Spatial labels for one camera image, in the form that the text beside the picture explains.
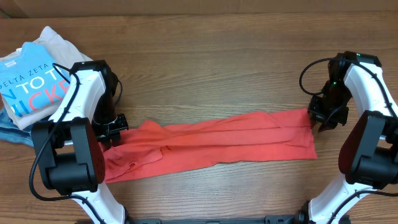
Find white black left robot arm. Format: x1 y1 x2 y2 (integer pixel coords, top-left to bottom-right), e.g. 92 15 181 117
29 60 132 223

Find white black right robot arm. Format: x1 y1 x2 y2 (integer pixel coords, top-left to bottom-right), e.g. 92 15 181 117
294 51 397 223

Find folded blue jeans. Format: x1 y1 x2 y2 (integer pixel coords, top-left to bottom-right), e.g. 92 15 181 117
1 107 50 146

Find beige folded garment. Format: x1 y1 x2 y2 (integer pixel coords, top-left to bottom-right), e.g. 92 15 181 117
1 26 90 129

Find red printed t-shirt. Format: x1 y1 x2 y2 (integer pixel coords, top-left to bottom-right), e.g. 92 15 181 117
104 109 317 183

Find light blue folded t-shirt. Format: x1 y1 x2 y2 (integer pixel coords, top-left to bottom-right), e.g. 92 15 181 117
1 42 69 117

